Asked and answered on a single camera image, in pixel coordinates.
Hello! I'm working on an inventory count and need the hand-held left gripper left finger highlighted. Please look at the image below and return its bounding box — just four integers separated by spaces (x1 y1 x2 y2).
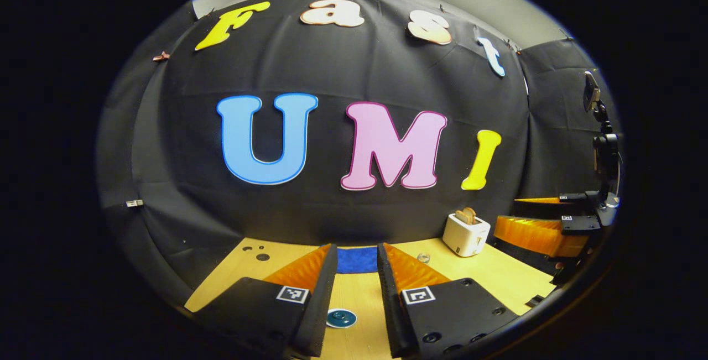
196 243 339 358

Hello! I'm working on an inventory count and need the blue cloth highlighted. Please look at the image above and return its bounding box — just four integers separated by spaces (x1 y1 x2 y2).
336 247 380 274

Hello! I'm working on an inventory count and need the mounted smartphone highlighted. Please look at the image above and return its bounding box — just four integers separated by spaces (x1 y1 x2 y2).
583 71 602 113

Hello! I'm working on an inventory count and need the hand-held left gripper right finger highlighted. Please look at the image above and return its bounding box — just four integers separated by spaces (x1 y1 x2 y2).
377 242 521 359

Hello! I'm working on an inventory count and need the blue teacup lid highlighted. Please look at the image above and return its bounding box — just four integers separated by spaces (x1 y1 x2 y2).
326 309 357 327

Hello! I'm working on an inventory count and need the black backdrop cloth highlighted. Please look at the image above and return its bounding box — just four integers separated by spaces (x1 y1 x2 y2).
100 0 621 308

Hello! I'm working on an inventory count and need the white toy toaster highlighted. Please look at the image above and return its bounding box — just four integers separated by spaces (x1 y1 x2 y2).
442 212 492 258

